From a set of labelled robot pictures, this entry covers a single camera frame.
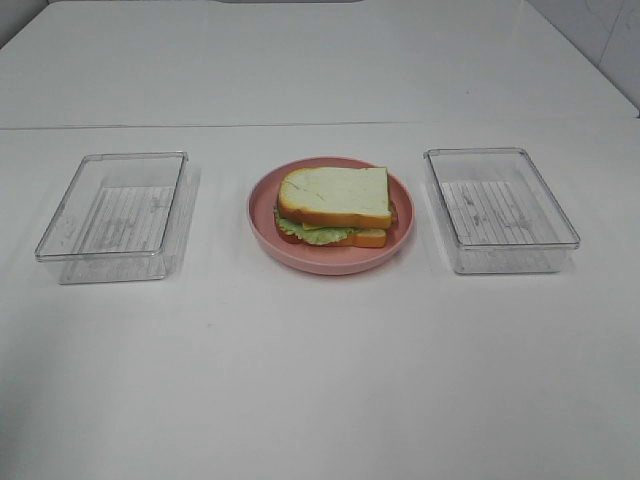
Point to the yellow cheese slice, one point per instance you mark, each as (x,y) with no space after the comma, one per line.
(310,227)

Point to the pink bacon strip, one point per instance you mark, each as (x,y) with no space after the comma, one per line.
(394,215)

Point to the left clear plastic tray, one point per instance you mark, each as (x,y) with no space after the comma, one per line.
(122,218)

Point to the right clear plastic tray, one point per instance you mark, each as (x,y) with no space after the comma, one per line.
(496,213)

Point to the bread slice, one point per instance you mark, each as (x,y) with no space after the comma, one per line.
(337,197)
(371,238)

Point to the clear plastic tray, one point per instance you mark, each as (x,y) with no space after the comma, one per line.
(122,218)
(496,213)

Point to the green lettuce leaf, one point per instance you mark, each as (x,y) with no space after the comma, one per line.
(319,236)

